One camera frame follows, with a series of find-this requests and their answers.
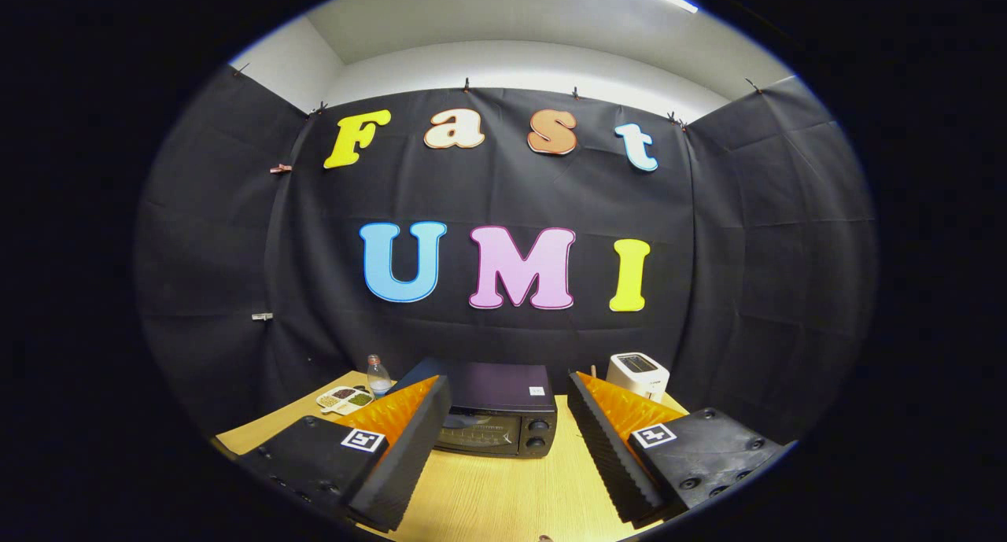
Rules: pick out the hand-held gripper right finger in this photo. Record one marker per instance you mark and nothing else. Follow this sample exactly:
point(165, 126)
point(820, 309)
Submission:
point(610, 463)

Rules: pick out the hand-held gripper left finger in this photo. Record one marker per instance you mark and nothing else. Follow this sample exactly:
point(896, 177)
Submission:
point(401, 463)

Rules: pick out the black toaster oven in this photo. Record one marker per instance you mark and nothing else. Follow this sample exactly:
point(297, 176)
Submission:
point(496, 388)

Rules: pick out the white pop-up toaster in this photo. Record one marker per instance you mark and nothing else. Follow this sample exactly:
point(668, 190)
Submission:
point(637, 375)

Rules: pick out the clear plastic bottle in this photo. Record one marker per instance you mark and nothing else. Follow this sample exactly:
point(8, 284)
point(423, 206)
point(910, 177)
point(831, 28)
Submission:
point(379, 381)

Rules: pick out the divided snack plate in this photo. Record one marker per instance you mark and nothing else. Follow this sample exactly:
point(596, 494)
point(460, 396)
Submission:
point(344, 399)

